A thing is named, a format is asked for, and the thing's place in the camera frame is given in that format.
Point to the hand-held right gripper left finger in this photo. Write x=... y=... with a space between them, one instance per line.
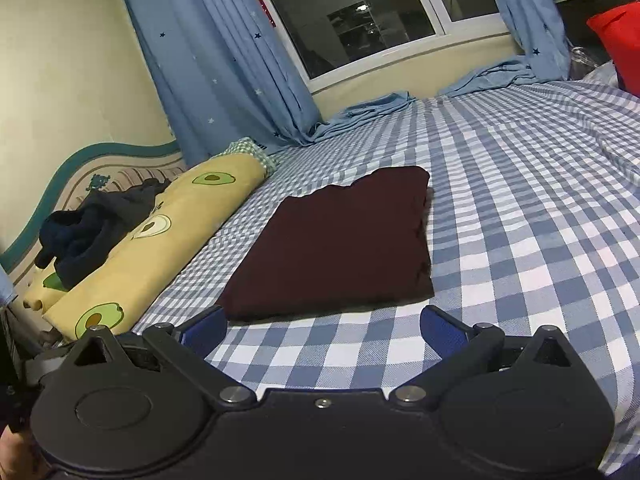
x=207 y=332

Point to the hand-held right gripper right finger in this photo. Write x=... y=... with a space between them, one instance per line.
x=442 y=332

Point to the maroon printed t-shirt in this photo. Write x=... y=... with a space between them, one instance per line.
x=340 y=240

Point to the person's left forearm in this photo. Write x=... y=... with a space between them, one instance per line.
x=12 y=455

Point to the dark clothes pile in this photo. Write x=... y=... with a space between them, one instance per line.
x=85 y=240

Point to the light blue cloth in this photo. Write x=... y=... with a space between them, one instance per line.
x=4 y=285

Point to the yellow avocado print quilt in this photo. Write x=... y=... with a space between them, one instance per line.
x=190 y=225

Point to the blue checked bed sheet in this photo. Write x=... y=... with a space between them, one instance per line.
x=525 y=210

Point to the green checked pillow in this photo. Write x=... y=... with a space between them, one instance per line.
x=250 y=147

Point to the cream and teal headboard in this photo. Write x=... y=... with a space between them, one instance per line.
x=75 y=165

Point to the blue star curtain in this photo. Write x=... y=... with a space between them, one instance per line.
x=525 y=10
x=200 y=35

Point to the red paper strip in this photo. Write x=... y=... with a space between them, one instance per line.
x=260 y=5

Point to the white framed window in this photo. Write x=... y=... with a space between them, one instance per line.
x=350 y=10

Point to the red bag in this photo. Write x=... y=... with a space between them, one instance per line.
x=620 y=40

